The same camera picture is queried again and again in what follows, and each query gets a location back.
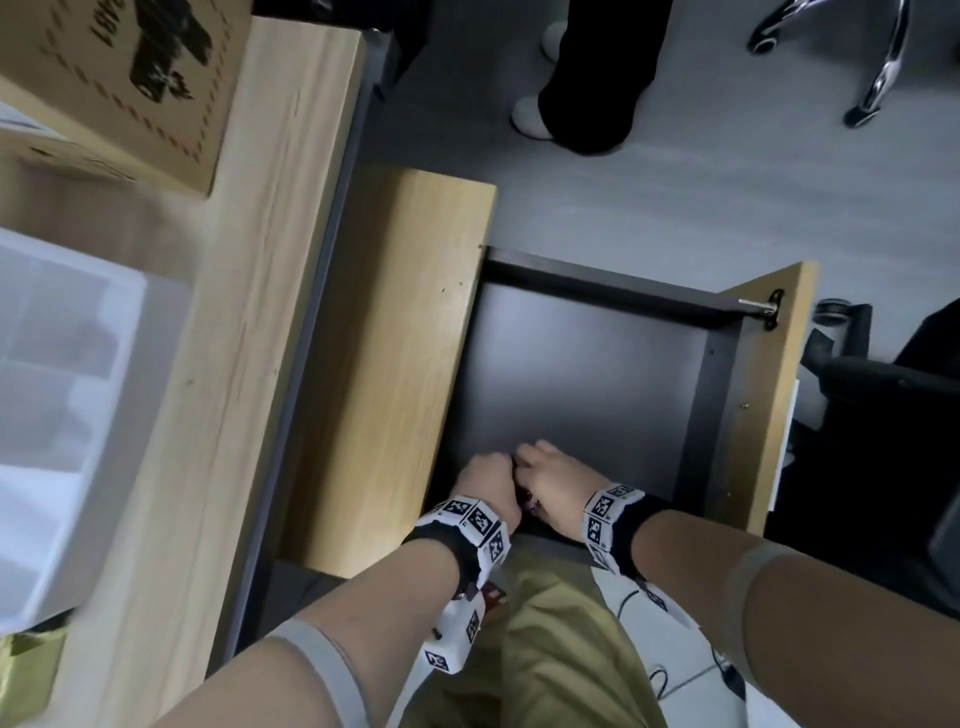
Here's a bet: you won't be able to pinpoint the person's left forearm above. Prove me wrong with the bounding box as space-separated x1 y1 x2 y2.
153 536 462 728

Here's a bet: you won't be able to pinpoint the metal door hinge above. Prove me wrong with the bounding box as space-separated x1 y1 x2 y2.
738 288 786 331

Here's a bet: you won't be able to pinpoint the wooden desk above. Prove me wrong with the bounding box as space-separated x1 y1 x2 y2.
0 15 391 728

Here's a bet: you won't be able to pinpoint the left wrist marker band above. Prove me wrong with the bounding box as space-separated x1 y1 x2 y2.
401 495 513 676

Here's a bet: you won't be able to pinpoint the black office chair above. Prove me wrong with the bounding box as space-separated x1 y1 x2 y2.
765 297 960 620

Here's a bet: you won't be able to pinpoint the chrome office chair base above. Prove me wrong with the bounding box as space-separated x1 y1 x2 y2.
747 0 912 130

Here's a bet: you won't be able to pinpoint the wooden cabinet door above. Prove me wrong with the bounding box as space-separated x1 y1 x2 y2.
279 165 498 580

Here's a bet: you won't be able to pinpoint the wrist marker band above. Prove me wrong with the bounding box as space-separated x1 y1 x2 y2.
401 495 513 676
581 483 676 579

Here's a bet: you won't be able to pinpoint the wooden cabinet side panel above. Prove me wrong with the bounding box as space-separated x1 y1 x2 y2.
705 261 820 536

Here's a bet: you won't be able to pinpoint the person's left hand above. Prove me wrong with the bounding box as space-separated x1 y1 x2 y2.
448 452 524 534

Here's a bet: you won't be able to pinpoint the white plastic organizer box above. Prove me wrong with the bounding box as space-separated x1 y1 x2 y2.
0 227 149 637

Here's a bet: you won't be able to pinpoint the person's olive trousers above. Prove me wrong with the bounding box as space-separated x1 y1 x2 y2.
401 541 669 728

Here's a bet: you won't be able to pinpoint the gold foil packet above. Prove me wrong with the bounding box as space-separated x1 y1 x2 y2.
0 626 69 728

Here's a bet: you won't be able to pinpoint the person's right forearm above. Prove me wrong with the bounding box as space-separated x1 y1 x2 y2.
630 508 960 728

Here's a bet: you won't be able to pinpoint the person's right hand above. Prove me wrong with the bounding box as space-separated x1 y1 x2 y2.
513 440 612 543

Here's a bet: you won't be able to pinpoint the dark open cabinet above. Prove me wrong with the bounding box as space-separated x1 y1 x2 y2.
431 246 751 541

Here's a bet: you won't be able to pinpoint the right wrist marker band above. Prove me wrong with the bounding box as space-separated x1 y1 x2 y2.
581 483 676 579

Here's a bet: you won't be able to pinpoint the brown cardboard box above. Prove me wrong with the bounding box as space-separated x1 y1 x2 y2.
0 0 255 198

